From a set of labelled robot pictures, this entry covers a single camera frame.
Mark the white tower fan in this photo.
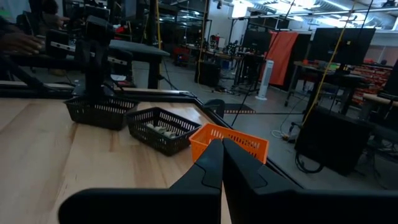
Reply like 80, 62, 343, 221
255, 59, 275, 101

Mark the coiled black cable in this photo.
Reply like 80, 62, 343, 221
294, 151, 325, 174

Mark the large black monitor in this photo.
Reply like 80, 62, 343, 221
309, 27, 376, 67

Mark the red parts bin rack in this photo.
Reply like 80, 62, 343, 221
353, 63, 393, 105

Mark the orange plastic mesh basket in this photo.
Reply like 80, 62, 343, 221
188, 122, 270, 165

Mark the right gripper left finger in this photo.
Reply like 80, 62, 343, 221
58, 138, 225, 224

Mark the black computer tower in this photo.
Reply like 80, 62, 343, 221
195, 60, 221, 88

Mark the person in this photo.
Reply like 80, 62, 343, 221
0, 0, 71, 57

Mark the black monitor desk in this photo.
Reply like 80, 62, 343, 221
284, 60, 368, 116

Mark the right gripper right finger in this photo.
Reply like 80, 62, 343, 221
222, 138, 398, 224

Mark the red hanging cloth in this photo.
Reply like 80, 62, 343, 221
264, 30, 300, 87

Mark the person's hand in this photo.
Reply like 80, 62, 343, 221
0, 32, 45, 56

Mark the black hazard-striped floor mat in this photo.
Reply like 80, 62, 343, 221
223, 103, 256, 115

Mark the yellow hanging cable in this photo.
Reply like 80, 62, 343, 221
301, 0, 358, 126

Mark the black plastic mesh basket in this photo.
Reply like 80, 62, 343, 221
125, 106, 203, 157
63, 95, 140, 131

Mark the black equipment case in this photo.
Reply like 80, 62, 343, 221
294, 106, 376, 175

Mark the small black monitor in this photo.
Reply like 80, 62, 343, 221
241, 29, 272, 56

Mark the white floor cable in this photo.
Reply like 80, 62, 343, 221
271, 128, 292, 140

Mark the cluttered work table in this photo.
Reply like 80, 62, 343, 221
186, 43, 265, 94

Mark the black hanging cable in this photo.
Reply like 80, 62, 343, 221
230, 0, 298, 128

